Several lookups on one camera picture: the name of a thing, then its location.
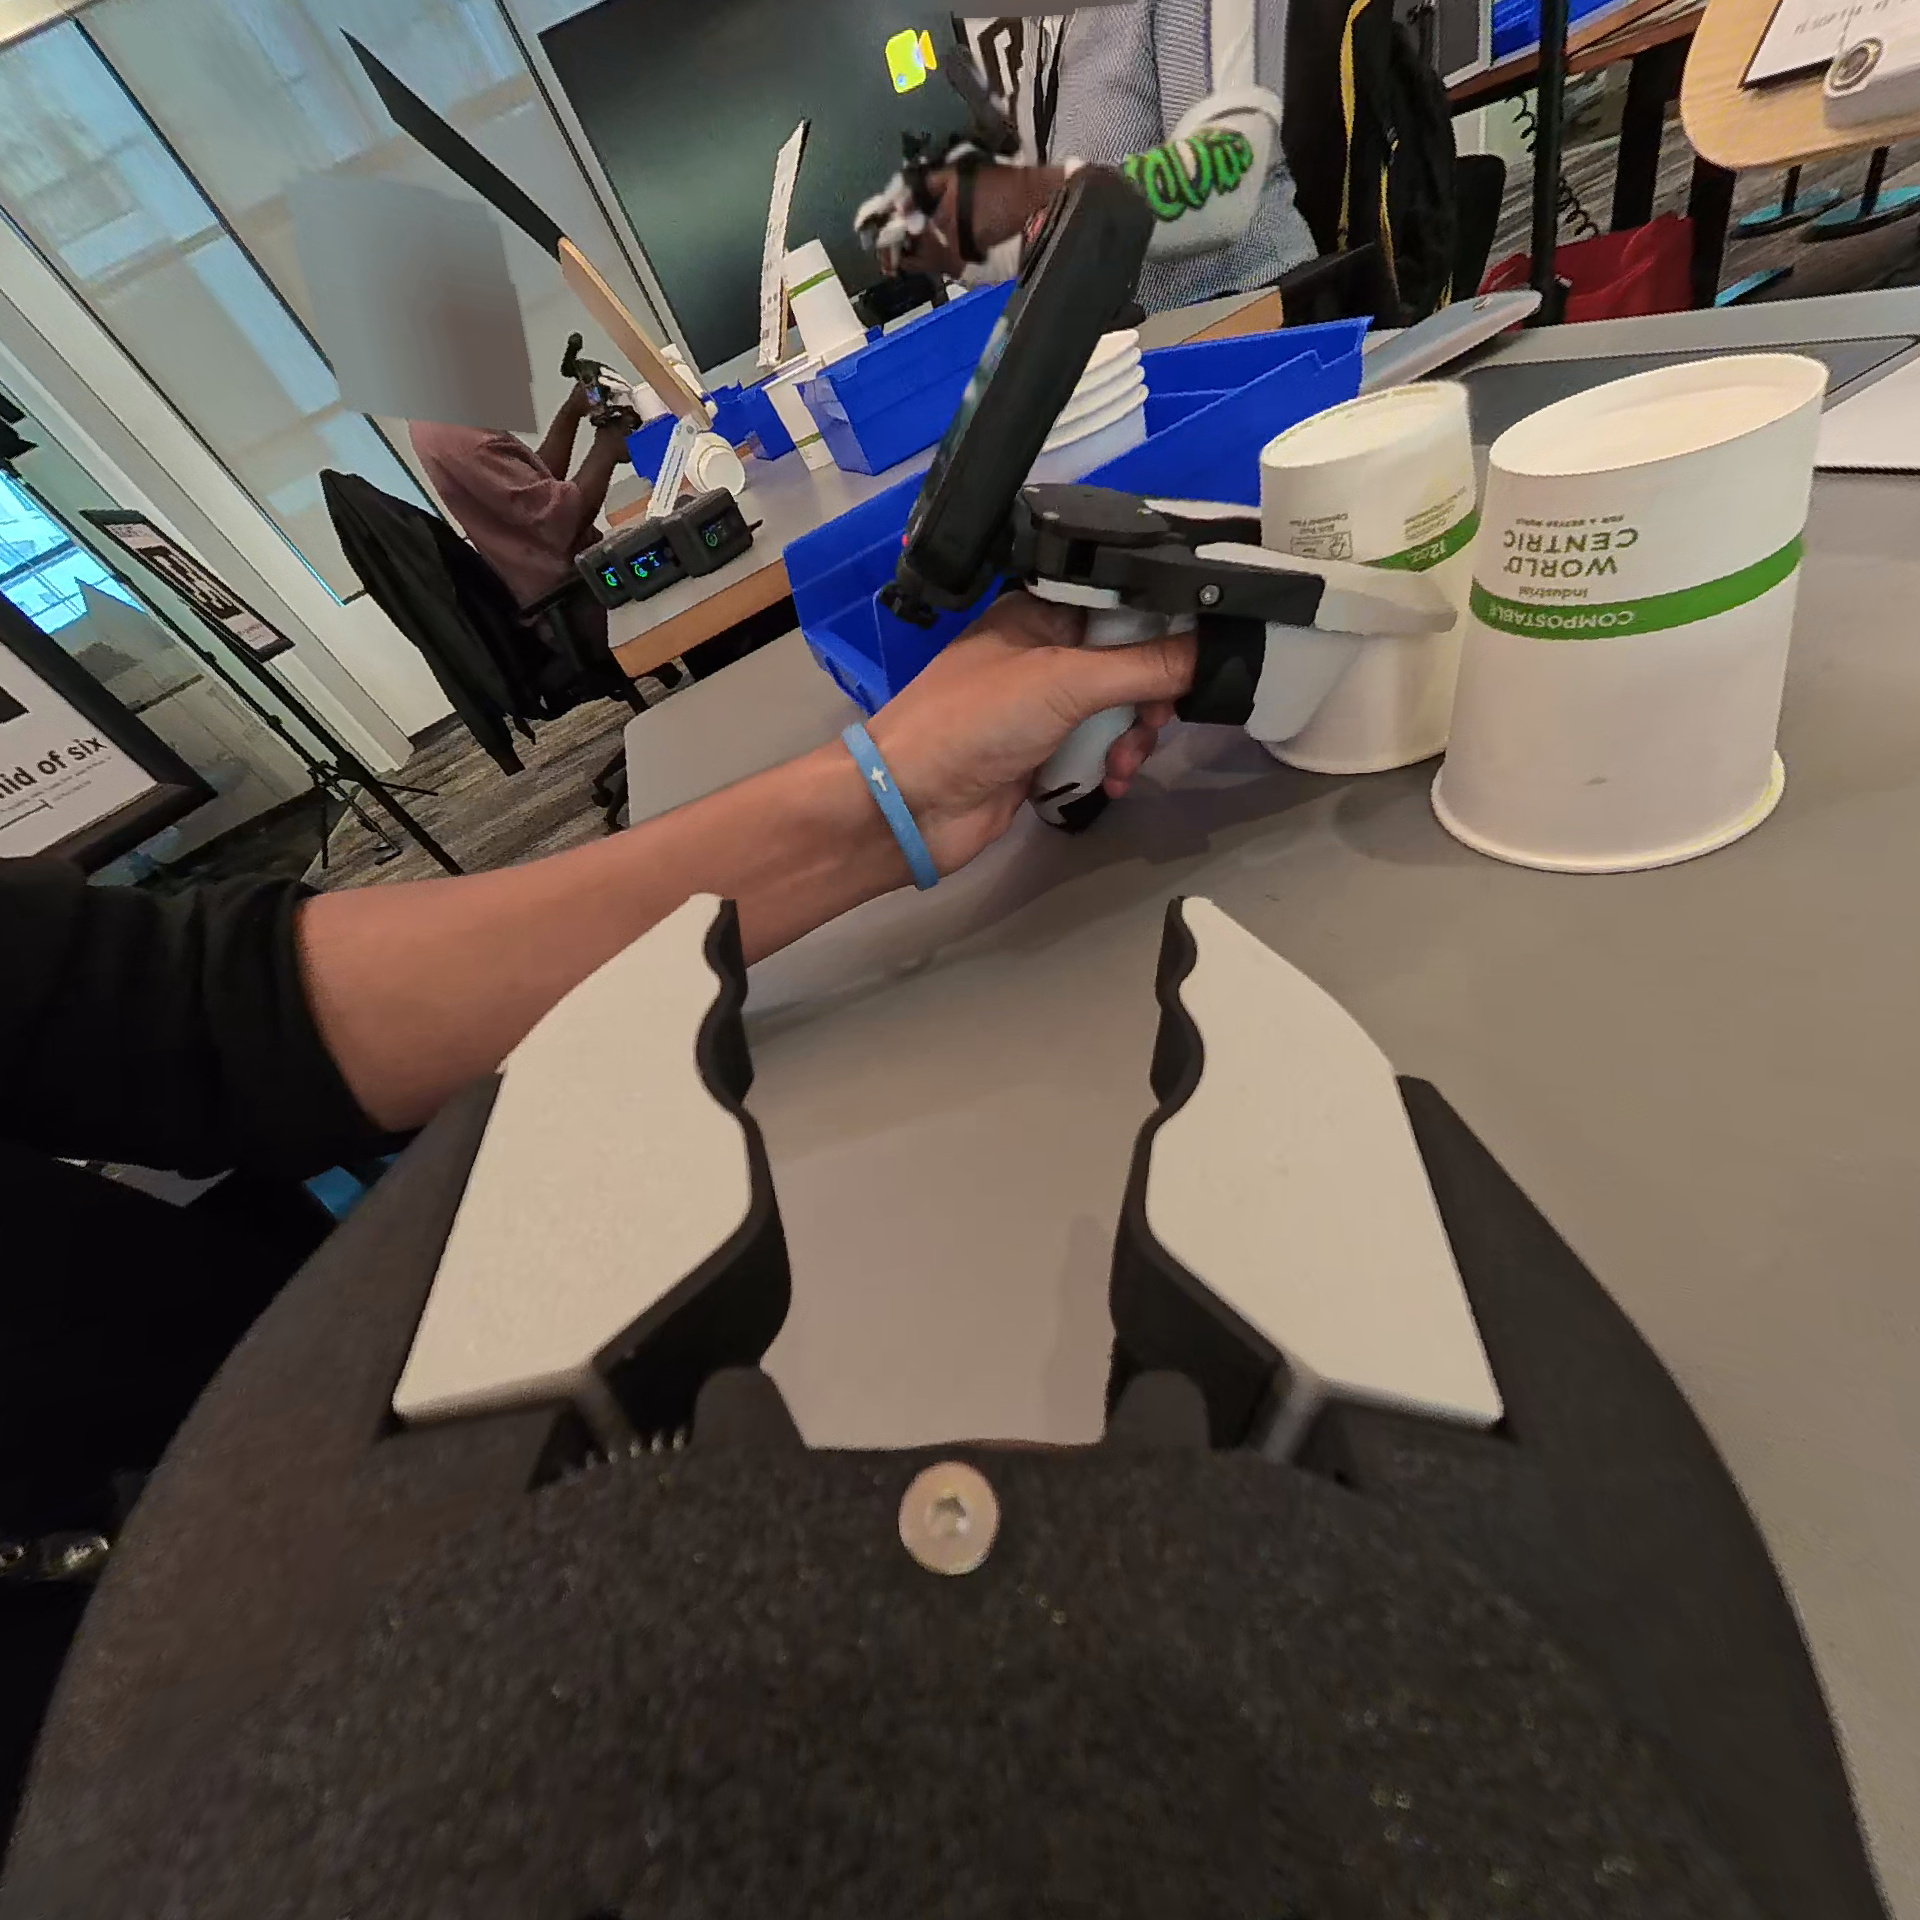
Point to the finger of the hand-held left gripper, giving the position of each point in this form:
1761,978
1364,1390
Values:
1387,613

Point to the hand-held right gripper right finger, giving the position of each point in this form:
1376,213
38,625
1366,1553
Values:
1306,1214

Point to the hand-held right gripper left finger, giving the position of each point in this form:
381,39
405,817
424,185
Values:
600,1200

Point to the stack of white paper cups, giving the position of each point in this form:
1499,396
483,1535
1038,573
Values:
809,300
1102,399

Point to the white paper cup green band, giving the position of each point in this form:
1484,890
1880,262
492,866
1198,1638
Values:
1395,705
1621,720

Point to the blue plastic bin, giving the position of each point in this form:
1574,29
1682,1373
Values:
749,422
901,359
1200,422

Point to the person's left forearm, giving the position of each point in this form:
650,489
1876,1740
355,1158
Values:
600,932

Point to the lying white paper cups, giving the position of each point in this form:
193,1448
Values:
715,464

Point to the person's left hand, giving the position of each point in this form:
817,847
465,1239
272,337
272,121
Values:
974,720

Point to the white standing card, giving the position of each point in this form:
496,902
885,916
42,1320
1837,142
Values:
782,225

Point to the black battery pack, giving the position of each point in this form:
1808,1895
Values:
608,573
652,562
715,538

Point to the red bag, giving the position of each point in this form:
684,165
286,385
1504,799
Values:
1605,270

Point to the dark hanging cloth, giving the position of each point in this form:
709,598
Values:
1380,149

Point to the blue wristband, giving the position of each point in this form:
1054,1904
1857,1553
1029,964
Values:
901,825

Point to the white adjustable stand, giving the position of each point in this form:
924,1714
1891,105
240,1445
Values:
1868,428

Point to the black jacket on chair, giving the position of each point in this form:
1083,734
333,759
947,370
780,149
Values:
435,600

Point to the black angled panel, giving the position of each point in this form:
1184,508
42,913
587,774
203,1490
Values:
451,142

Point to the framed tag poster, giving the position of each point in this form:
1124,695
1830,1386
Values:
60,751

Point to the printed instruction sheet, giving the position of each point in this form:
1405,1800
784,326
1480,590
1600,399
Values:
1814,37

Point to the small sign on tripod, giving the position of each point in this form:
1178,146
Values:
188,578

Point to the dark wall screen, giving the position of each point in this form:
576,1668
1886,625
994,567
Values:
720,149

